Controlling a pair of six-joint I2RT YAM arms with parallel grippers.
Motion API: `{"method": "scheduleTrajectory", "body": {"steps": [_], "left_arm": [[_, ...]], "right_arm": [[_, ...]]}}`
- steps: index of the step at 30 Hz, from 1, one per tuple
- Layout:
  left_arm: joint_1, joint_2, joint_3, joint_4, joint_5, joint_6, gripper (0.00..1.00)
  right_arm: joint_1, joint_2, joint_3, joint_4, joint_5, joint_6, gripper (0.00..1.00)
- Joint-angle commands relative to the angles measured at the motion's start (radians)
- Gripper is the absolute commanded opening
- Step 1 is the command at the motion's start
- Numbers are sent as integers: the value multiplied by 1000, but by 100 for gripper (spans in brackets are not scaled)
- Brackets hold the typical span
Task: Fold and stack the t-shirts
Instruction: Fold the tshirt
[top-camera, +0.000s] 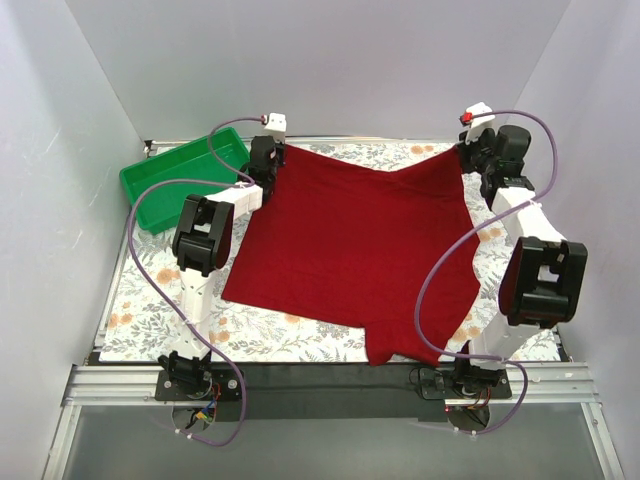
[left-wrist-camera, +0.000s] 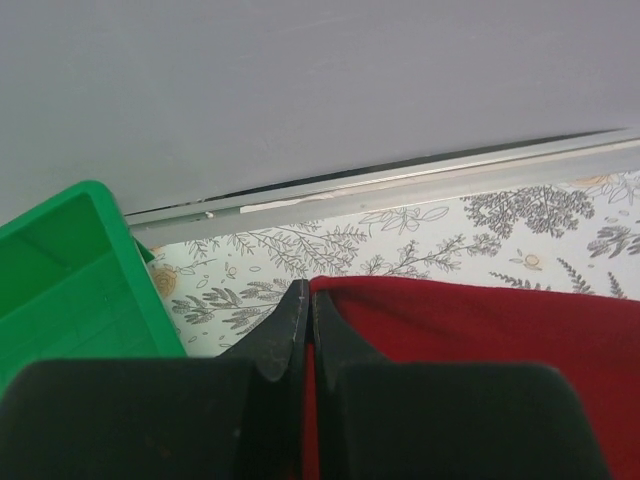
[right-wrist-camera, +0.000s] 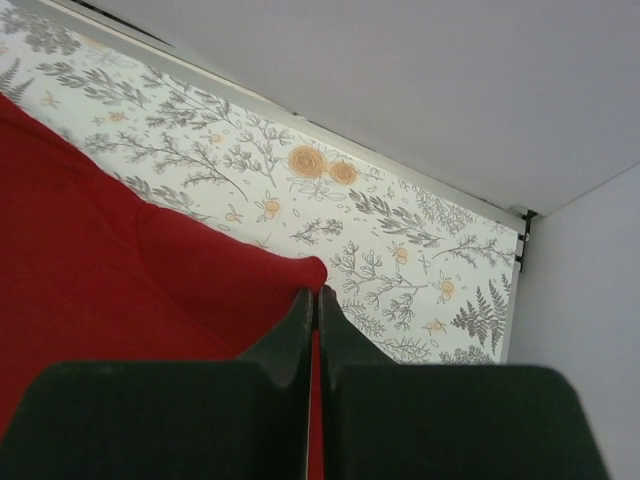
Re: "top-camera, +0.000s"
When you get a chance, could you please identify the red t shirt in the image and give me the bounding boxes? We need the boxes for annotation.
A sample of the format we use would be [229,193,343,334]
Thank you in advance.
[222,147,480,365]

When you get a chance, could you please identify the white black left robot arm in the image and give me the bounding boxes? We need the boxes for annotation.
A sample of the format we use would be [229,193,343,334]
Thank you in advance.
[159,133,285,400]

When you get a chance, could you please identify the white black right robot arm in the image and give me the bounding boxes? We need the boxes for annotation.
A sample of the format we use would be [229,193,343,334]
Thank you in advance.
[452,125,588,398]

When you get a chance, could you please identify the green plastic tray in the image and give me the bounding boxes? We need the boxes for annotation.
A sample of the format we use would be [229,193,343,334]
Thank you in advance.
[118,126,251,236]

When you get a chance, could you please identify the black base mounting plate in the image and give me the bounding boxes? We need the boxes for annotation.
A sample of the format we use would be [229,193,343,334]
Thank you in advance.
[154,358,512,428]

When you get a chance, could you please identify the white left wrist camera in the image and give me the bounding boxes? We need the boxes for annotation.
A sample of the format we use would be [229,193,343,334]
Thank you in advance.
[261,113,287,142]

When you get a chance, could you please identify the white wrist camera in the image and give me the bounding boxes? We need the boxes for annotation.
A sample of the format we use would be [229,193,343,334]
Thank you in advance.
[261,113,287,142]
[459,102,496,145]

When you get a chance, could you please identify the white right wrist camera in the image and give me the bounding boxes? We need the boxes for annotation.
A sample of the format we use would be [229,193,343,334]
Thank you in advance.
[459,102,496,145]

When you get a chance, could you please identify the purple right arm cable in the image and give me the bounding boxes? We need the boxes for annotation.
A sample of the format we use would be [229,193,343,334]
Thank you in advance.
[413,109,559,437]

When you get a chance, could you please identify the aluminium frame rail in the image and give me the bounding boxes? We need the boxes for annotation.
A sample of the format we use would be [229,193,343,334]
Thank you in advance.
[44,362,623,479]

